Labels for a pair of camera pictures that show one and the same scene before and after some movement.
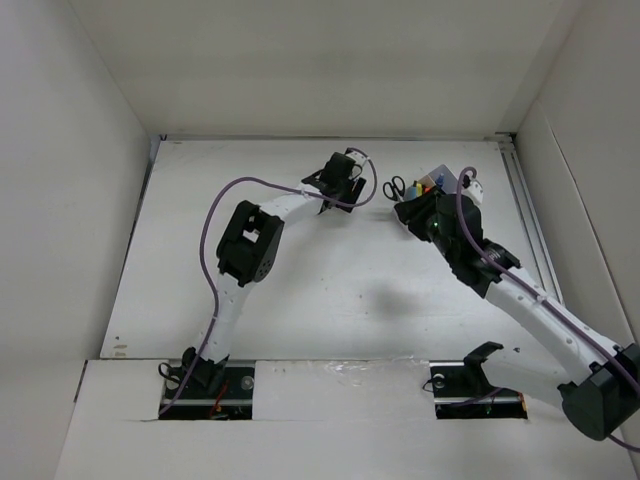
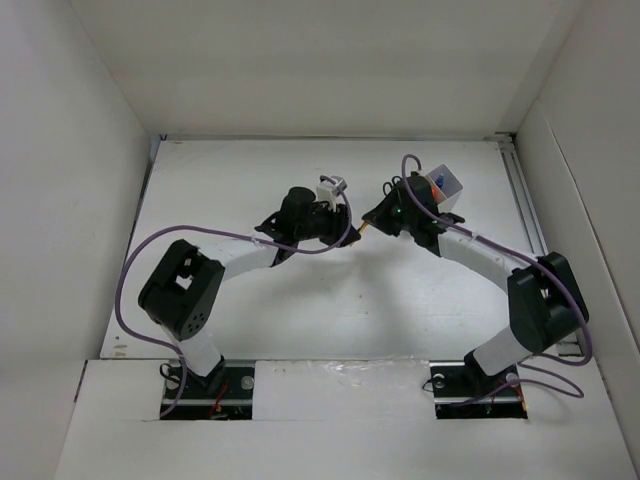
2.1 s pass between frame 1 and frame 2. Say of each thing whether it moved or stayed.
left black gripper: moved
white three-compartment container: stayed
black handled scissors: stayed
